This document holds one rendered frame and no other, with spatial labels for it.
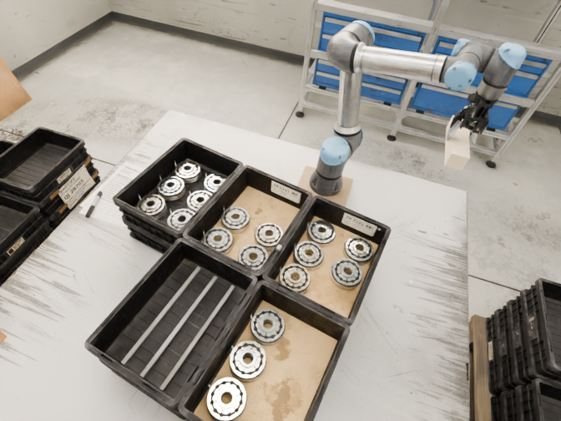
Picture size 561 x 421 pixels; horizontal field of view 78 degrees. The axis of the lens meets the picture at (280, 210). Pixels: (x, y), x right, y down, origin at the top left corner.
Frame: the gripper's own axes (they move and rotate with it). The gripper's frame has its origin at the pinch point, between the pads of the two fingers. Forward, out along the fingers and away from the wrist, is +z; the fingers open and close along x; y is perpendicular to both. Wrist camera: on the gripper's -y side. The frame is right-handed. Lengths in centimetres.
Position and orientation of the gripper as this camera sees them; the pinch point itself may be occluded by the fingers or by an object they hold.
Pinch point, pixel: (458, 139)
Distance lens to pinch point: 148.0
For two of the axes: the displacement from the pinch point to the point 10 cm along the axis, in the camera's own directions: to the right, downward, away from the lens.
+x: 9.4, 2.9, -1.5
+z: -0.7, 6.3, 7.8
